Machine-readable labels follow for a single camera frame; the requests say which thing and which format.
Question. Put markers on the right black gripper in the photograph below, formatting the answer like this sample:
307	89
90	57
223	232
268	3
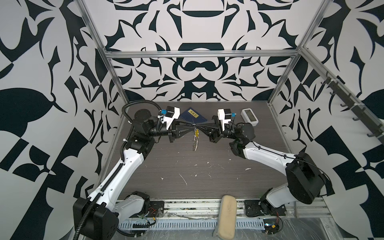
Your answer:
216	133

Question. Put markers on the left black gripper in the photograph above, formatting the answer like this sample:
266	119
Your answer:
175	126

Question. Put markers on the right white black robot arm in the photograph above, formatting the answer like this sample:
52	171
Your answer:
304	179

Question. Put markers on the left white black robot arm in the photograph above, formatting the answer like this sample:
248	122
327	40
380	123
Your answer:
98	216

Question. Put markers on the blue book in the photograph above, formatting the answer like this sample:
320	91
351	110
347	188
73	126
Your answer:
192	116

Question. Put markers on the white digital clock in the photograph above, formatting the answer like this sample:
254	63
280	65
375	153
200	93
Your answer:
249	116

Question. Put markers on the beige pencil case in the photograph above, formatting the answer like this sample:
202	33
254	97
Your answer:
227	219

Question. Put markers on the small circuit board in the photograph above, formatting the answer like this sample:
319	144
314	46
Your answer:
272	226

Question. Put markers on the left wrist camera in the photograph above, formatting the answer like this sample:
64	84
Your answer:
168	115

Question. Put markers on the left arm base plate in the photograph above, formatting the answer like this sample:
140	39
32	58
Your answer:
156	208

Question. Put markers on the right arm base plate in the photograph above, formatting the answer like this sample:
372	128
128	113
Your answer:
258	208

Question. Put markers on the wall hook rack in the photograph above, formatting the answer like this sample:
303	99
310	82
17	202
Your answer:
351	102

